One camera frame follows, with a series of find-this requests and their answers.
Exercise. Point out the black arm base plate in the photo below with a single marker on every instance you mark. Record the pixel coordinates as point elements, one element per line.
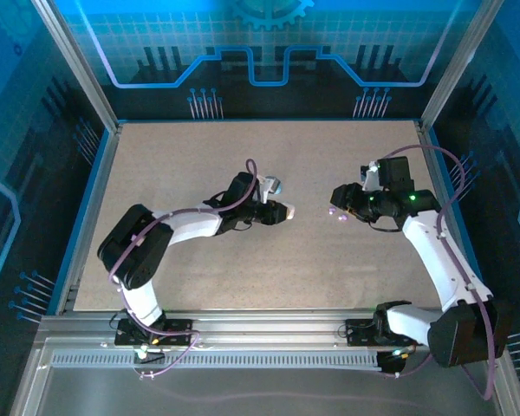
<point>177,329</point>
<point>359,331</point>

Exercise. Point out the aluminium frame corner bar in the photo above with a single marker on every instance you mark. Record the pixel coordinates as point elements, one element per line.
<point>28,381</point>
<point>513,390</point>

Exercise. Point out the aluminium table side rail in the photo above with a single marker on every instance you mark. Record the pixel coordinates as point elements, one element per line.
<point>435,173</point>
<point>105,162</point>

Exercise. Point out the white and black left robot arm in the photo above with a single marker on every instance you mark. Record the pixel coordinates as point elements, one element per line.
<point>186,225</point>

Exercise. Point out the aluminium frame post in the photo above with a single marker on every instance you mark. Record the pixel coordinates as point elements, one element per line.
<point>451,73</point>
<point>84,73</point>

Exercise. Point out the black controller box with LEDs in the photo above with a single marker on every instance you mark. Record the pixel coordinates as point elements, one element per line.
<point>149,359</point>
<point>390,364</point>

